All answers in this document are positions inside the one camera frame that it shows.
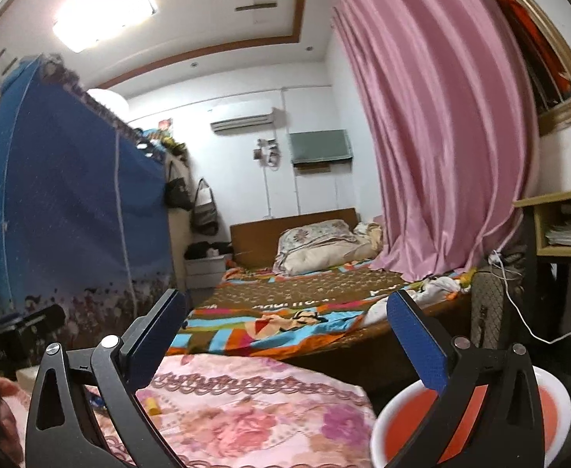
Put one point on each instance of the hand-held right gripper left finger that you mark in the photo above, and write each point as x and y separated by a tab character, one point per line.
156	341

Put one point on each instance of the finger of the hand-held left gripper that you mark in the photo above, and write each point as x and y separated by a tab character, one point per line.
46	319

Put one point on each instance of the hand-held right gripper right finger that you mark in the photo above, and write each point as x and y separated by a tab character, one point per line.
417	341

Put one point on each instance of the red basin with white rim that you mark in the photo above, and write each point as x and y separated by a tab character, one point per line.
412	419

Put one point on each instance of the beige foam block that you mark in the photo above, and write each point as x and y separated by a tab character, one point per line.
24	376

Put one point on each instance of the white crumpled cloth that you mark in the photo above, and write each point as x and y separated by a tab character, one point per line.
436	287

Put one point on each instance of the small yellow item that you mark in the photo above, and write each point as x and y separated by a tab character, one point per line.
151	404

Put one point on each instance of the mesh chair back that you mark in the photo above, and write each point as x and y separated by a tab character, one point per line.
490	307

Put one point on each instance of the white nightstand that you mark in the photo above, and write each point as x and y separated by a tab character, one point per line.
205	268

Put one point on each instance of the dark clothes pile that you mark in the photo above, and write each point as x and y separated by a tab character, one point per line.
207	248

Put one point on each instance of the blue fabric wardrobe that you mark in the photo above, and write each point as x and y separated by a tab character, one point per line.
66	214

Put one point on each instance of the bed with colourful blanket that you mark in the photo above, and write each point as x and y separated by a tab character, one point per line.
305	307

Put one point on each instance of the pink floral blanket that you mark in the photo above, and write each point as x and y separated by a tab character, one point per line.
246	419

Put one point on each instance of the grey hanging tote bag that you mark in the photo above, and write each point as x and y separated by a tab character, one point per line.
203	212

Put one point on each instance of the floral pillow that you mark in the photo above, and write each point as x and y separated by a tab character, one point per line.
314	246

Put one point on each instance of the black hanging bag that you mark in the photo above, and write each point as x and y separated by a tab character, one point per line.
178	190

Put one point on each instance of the wooden headboard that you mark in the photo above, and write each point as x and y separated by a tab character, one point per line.
266	234

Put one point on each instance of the wooden desk shelf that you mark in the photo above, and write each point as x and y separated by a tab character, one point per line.
558	224

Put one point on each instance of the pink curtain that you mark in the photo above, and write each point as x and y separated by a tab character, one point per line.
436	122

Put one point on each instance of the white round lamp shade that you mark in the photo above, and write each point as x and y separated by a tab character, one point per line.
110	102

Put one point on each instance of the white air conditioner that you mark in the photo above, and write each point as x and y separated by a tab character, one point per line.
241	122

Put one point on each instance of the square ceiling light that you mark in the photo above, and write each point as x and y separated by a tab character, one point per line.
105	14

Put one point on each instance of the green cloth-covered wall unit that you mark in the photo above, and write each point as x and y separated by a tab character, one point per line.
319	146

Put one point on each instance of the framed wall picture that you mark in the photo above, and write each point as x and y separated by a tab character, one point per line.
534	39

